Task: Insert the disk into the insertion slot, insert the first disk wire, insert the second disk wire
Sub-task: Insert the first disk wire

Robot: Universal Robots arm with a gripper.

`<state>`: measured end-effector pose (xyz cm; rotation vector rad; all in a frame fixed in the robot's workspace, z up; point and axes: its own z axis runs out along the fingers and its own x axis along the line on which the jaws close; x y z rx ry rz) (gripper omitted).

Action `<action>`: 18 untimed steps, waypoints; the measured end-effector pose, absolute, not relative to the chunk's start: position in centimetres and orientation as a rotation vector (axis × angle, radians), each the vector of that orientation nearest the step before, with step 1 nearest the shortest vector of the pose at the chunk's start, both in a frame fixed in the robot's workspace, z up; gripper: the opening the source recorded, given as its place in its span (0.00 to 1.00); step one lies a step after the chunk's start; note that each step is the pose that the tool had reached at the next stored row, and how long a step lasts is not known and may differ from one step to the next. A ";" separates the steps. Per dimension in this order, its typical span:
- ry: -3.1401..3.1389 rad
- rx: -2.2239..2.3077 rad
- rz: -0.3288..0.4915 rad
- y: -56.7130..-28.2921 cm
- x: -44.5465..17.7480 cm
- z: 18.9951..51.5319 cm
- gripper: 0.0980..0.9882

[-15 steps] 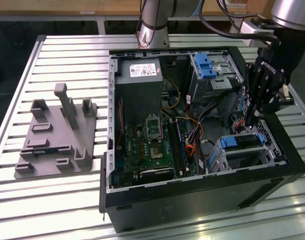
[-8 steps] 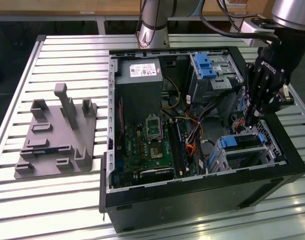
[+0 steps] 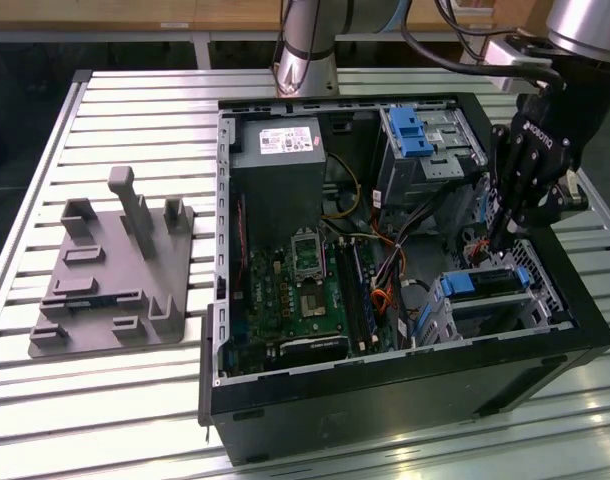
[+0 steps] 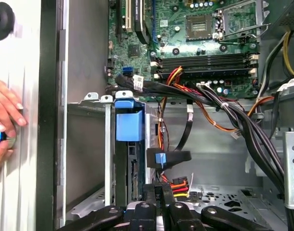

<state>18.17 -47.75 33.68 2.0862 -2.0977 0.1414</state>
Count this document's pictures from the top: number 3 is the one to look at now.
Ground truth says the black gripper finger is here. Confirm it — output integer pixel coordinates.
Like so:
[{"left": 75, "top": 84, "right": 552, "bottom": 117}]
[
  {"left": 487, "top": 123, "right": 524, "bottom": 251},
  {"left": 507, "top": 149, "right": 587, "bottom": 237}
]

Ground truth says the multicoloured disk power wire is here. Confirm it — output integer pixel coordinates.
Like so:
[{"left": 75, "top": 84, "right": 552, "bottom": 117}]
[{"left": 459, "top": 238, "right": 492, "bottom": 264}]

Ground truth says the hard disk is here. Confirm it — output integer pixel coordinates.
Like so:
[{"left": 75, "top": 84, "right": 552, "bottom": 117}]
[{"left": 440, "top": 266, "right": 530, "bottom": 301}]

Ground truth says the metal disk bay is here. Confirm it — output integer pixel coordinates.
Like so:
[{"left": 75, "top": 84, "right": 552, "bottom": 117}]
[{"left": 412, "top": 264, "right": 561, "bottom": 349}]

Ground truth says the long narrow RAM slot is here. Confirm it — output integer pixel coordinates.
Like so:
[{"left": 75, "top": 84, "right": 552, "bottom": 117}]
[
  {"left": 350, "top": 237, "right": 378, "bottom": 351},
  {"left": 358, "top": 237, "right": 386, "bottom": 351},
  {"left": 342, "top": 237, "right": 370, "bottom": 351},
  {"left": 334, "top": 237, "right": 362, "bottom": 351}
]

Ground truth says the grey metal drive cage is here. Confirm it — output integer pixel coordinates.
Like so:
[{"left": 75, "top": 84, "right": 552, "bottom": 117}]
[{"left": 377, "top": 107, "right": 489, "bottom": 236}]

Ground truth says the CPU socket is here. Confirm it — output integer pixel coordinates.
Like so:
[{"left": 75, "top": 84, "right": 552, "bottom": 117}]
[{"left": 297, "top": 280, "right": 337, "bottom": 320}]

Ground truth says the metal socket cover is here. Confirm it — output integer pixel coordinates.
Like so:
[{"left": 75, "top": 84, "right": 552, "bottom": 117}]
[{"left": 289, "top": 228, "right": 323, "bottom": 281}]

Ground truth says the grey power supply unit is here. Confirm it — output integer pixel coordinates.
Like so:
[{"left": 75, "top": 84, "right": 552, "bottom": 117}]
[{"left": 229, "top": 117, "right": 329, "bottom": 236}]

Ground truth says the black graphics card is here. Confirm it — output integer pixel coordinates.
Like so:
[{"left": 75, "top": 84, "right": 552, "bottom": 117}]
[{"left": 277, "top": 335, "right": 351, "bottom": 362}]

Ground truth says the black open PC case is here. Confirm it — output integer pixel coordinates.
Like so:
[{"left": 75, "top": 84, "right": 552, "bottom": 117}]
[{"left": 197, "top": 92, "right": 610, "bottom": 466}]

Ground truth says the green Dell motherboard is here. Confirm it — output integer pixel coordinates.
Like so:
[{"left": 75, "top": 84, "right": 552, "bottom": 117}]
[{"left": 224, "top": 227, "right": 401, "bottom": 376}]

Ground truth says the grey parts rack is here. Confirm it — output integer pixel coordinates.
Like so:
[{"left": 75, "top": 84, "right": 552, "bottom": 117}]
[{"left": 27, "top": 164, "right": 196, "bottom": 359}]

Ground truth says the wooden workbench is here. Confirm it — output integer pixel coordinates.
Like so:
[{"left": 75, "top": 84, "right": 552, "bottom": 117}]
[{"left": 0, "top": 0, "right": 551, "bottom": 69}]

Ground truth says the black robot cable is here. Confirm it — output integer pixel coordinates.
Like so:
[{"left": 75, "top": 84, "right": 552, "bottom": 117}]
[{"left": 399, "top": 0, "right": 569, "bottom": 94}]

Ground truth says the black cable bundle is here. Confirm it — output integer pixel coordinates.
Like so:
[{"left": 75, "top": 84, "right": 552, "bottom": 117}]
[{"left": 372, "top": 179, "right": 466, "bottom": 301}]

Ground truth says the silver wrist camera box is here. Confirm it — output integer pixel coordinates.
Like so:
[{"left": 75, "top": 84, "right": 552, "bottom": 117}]
[{"left": 484, "top": 35, "right": 554, "bottom": 94}]

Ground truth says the blue plastic drive bracket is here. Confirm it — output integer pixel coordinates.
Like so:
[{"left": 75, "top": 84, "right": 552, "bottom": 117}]
[{"left": 389, "top": 107, "right": 434, "bottom": 157}]

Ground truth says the orange wire bundle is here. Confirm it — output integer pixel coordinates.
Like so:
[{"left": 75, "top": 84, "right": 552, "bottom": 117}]
[{"left": 370, "top": 243, "right": 407, "bottom": 312}]

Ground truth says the yellow power wire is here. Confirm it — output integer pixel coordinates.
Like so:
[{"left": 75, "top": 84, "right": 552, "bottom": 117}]
[{"left": 320, "top": 153, "right": 362, "bottom": 222}]

